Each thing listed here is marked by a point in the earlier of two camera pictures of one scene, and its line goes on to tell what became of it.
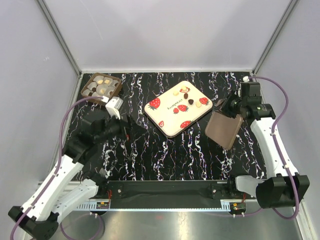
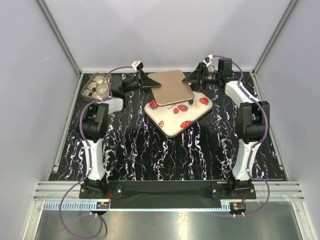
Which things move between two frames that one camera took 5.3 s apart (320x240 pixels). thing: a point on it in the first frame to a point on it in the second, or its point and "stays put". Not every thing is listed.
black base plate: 167,194 stays put
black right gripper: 223,108 to 198,84
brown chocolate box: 101,85 stays put
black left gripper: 128,129 to 144,83
